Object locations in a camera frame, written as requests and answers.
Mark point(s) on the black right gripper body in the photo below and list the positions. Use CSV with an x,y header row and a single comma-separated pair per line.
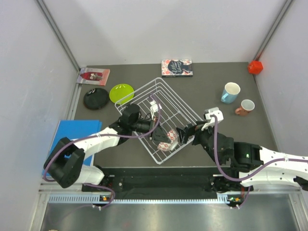
x,y
200,135

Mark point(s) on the red patterned white bowl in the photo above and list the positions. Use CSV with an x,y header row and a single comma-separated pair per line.
x,y
172,142

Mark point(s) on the lime green plate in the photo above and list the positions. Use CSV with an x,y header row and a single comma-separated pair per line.
x,y
121,93

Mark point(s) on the light blue mug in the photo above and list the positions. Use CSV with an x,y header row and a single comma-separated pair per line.
x,y
230,92

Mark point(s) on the salmon pink mug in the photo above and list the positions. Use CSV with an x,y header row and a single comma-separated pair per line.
x,y
245,108

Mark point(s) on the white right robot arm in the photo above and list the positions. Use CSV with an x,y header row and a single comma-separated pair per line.
x,y
245,163

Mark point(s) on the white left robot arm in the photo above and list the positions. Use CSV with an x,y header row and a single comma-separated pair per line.
x,y
66,165

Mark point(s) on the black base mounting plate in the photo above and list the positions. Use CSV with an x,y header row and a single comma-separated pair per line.
x,y
205,178

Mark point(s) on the floral Little Women book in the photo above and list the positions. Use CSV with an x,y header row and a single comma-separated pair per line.
x,y
176,68

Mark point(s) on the pink cover book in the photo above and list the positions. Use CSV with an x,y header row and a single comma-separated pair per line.
x,y
93,76

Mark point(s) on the blue foam pad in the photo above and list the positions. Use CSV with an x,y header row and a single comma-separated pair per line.
x,y
75,129

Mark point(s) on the red cube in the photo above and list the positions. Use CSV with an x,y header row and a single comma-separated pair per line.
x,y
255,67

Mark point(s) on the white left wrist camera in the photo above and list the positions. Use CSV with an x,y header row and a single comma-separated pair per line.
x,y
154,108

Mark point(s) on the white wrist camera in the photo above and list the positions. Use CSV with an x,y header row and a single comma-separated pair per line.
x,y
212,116
154,108

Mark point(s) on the white wire dish rack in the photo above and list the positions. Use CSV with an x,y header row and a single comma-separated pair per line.
x,y
175,113

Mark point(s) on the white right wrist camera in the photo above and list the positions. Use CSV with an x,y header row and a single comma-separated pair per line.
x,y
212,116

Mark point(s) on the grey slotted cable duct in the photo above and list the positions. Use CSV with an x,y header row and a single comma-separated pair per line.
x,y
99,199

